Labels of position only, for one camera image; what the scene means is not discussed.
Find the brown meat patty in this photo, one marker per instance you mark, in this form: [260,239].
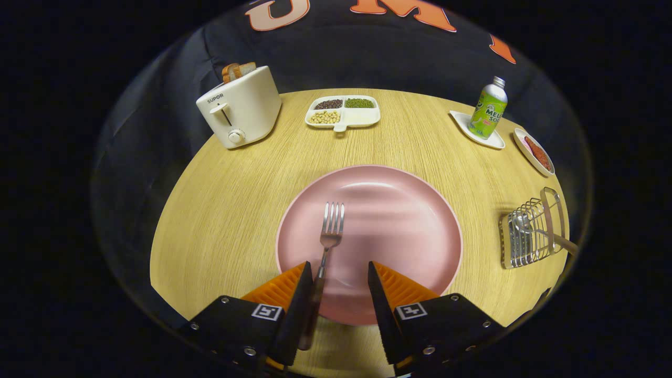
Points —
[538,153]

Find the white square coaster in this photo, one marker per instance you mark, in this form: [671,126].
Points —
[464,123]

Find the green beans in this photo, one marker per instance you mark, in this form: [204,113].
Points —
[359,103]

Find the white divided dish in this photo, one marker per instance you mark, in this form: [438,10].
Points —
[362,118]

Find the white round food plate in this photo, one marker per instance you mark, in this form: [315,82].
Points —
[527,155]

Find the pink plate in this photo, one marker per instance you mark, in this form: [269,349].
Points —
[399,226]

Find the yellow soybeans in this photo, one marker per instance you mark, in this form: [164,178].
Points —
[324,117]

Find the green soda bottle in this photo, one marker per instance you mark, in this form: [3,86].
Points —
[488,113]

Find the dark red beans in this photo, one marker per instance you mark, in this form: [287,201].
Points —
[328,104]

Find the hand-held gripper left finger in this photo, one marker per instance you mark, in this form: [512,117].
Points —
[299,315]

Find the white toaster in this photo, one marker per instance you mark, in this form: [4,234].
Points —
[247,113]

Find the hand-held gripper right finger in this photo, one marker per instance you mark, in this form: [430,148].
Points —
[383,315]

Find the toasted bread slices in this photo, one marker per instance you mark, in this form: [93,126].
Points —
[237,71]

